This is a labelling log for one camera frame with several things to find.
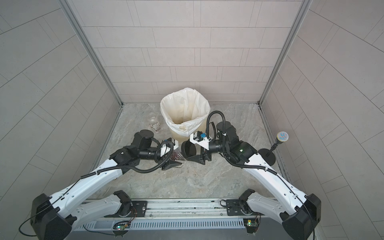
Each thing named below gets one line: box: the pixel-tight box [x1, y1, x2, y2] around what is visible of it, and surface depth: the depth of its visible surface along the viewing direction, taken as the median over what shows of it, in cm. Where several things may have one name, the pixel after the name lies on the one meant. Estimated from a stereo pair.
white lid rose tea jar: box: [147, 112, 161, 134], surface depth 93 cm
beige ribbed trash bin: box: [167, 112, 208, 124], surface depth 96 cm
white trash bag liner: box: [160, 87, 211, 137], surface depth 86 cm
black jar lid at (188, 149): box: [181, 140, 197, 159], surface depth 62 cm
